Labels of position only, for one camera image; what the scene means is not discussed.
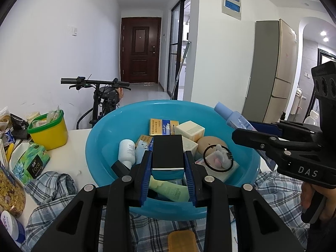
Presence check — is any grey refrigerator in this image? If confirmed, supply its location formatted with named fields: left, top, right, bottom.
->
left=241, top=19, right=298, bottom=123

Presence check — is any blue plastic basin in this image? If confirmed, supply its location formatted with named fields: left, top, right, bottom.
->
left=85, top=100, right=261, bottom=221

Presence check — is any blue and white packet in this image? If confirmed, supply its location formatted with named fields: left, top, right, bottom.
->
left=0, top=127, right=16, bottom=147

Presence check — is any round beige compact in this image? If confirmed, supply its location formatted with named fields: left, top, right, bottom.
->
left=197, top=136, right=229, bottom=154

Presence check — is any pale green tube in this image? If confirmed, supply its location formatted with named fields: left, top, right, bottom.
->
left=148, top=176, right=190, bottom=202

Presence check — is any yellow bucket green rim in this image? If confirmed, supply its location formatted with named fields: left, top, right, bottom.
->
left=28, top=109, right=68, bottom=151

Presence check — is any clear blue bottle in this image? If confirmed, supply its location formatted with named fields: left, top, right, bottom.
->
left=214, top=102, right=258, bottom=134

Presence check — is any mop pole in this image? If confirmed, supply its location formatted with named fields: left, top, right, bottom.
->
left=172, top=41, right=192, bottom=100

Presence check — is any person's right hand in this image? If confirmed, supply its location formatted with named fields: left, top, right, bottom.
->
left=300, top=182, right=332, bottom=219

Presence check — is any white jar blue label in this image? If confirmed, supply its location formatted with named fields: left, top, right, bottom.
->
left=0, top=210, right=25, bottom=244

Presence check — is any nut snack bag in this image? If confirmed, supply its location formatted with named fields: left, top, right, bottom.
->
left=0, top=107, right=12, bottom=130

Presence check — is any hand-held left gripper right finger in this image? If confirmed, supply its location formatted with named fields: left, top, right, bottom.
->
left=184, top=150, right=306, bottom=252

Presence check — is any blue wall panel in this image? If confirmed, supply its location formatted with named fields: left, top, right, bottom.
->
left=221, top=0, right=242, bottom=20

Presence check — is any small white bottle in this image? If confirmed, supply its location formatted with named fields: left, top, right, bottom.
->
left=118, top=139, right=136, bottom=170

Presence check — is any orange and blue box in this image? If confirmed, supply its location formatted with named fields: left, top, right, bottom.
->
left=150, top=119, right=179, bottom=136
left=135, top=135, right=154, bottom=151

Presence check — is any black framed glass door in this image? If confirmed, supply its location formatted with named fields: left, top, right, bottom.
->
left=167, top=0, right=192, bottom=100

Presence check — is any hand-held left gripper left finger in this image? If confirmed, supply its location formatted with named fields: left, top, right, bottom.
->
left=31, top=150, right=153, bottom=252

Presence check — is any large cream box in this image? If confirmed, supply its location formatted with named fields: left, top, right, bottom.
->
left=175, top=121, right=205, bottom=142

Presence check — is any white plastic bottle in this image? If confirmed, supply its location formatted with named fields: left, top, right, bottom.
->
left=304, top=109, right=322, bottom=126

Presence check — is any white desktop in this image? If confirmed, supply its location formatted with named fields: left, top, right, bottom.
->
left=16, top=129, right=276, bottom=231

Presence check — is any white plush black hair tie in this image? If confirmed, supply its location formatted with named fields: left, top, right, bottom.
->
left=203, top=144, right=234, bottom=172

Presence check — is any orange soap box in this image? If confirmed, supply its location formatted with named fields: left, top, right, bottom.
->
left=168, top=230, right=197, bottom=252

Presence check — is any black box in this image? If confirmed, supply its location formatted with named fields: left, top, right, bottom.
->
left=152, top=135, right=184, bottom=180

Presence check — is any green tissue pack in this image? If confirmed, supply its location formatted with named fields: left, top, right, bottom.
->
left=9, top=142, right=51, bottom=185

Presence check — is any granola snack bag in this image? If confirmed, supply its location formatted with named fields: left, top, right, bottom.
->
left=0, top=168, right=27, bottom=218

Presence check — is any brown entrance door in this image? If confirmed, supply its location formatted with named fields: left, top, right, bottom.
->
left=121, top=17, right=161, bottom=84

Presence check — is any blue plaid cloth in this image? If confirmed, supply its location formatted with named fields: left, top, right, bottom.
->
left=25, top=171, right=310, bottom=252

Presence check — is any pale blue packet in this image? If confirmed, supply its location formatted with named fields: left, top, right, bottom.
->
left=135, top=140, right=150, bottom=163

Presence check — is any black electric scooter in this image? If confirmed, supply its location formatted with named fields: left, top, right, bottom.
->
left=60, top=77, right=131, bottom=130

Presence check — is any black snack bag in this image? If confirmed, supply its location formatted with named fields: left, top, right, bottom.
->
left=10, top=113, right=29, bottom=131

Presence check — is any small cream box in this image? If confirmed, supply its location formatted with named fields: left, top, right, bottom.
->
left=182, top=136, right=198, bottom=156

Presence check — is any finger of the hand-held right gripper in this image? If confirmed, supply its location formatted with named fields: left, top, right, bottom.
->
left=231, top=127, right=292, bottom=163
left=247, top=120, right=323, bottom=137

